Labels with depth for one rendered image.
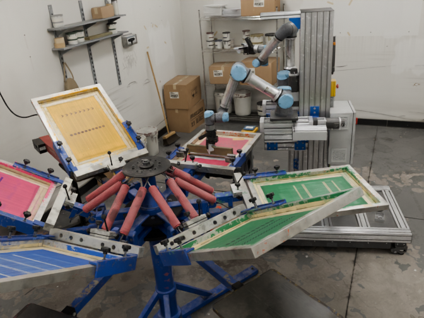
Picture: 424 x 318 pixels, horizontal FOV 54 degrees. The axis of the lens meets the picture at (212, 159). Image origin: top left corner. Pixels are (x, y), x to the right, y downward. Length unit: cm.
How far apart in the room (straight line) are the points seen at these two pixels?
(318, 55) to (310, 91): 30
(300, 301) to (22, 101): 338
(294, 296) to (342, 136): 188
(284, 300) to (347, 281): 165
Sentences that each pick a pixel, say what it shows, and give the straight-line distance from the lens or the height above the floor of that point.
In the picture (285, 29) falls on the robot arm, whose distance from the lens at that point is 378.
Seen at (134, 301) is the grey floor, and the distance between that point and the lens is 356.
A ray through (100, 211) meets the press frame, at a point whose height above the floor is 105.
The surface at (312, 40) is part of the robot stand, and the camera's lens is 344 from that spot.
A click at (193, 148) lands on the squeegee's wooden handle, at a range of 347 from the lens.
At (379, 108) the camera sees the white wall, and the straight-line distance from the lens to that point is 677.
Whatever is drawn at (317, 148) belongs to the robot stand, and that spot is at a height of 89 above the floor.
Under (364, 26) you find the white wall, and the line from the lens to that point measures 652.
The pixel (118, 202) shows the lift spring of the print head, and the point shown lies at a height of 120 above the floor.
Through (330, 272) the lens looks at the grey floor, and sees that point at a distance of 372.
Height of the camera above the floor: 238
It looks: 25 degrees down
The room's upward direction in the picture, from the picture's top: 5 degrees counter-clockwise
